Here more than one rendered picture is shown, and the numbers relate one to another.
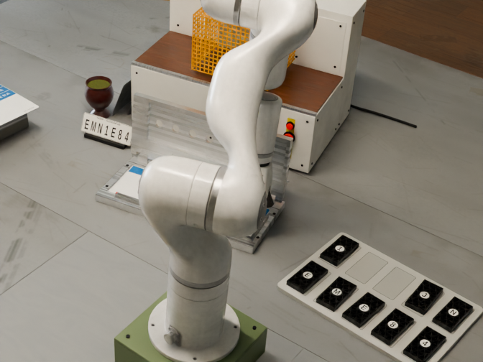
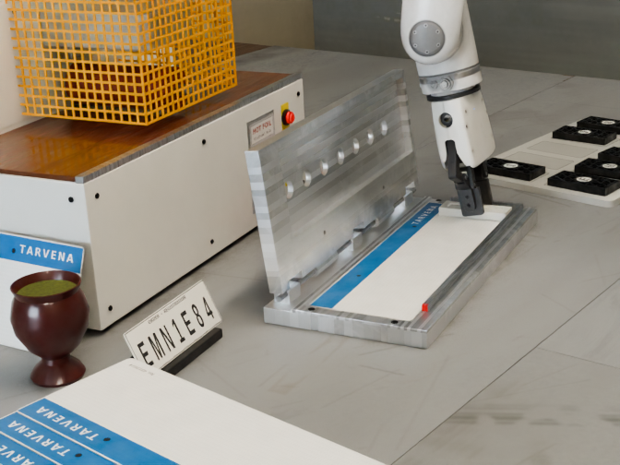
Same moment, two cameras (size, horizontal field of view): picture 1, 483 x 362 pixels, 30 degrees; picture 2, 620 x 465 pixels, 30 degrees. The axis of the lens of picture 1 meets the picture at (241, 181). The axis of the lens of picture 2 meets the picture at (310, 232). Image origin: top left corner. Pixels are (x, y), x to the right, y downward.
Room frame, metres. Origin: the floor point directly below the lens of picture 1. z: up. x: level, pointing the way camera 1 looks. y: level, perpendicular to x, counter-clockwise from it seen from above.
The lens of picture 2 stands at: (1.82, 1.54, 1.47)
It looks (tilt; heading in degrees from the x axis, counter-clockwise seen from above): 20 degrees down; 276
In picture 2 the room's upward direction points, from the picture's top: 3 degrees counter-clockwise
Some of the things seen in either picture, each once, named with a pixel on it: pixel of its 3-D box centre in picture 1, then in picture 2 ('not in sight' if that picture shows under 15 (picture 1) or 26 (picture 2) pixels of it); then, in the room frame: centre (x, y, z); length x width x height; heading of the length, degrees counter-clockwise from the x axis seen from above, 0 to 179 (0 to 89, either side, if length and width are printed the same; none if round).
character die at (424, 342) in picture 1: (424, 345); not in sight; (1.38, -0.42, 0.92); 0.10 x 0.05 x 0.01; 142
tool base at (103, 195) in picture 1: (190, 198); (412, 255); (1.83, 0.13, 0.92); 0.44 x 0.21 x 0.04; 68
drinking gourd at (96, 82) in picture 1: (99, 98); (52, 329); (2.22, 0.43, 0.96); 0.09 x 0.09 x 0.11
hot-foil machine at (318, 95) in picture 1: (281, 67); (127, 96); (2.24, -0.09, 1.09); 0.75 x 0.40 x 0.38; 68
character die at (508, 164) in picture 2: (339, 250); (510, 169); (1.67, -0.25, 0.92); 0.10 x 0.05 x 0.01; 144
